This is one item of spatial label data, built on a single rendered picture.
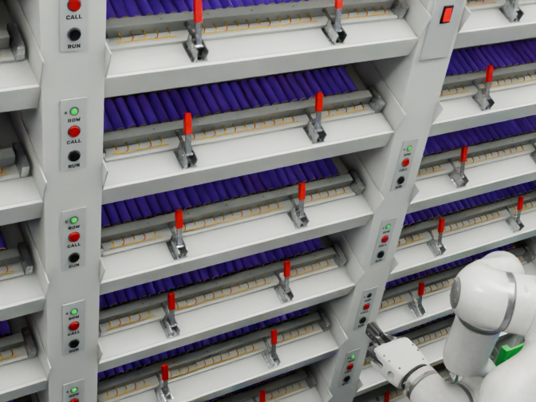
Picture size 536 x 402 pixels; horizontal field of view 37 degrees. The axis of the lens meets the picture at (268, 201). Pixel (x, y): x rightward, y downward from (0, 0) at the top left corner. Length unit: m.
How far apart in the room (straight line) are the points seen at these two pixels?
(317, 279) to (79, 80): 0.81
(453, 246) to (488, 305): 0.68
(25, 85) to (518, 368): 0.87
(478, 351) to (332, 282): 0.37
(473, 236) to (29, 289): 1.12
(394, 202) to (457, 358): 0.35
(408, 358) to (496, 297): 0.52
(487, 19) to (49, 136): 0.89
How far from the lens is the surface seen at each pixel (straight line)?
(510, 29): 1.71
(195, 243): 1.53
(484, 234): 2.10
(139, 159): 1.37
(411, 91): 1.59
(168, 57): 1.28
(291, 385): 2.09
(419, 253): 1.97
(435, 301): 2.16
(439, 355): 2.32
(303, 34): 1.41
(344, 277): 1.83
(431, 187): 1.84
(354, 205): 1.71
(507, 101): 1.85
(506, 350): 2.20
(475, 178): 1.92
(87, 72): 1.21
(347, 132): 1.56
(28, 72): 1.21
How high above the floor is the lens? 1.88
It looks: 34 degrees down
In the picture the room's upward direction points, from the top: 9 degrees clockwise
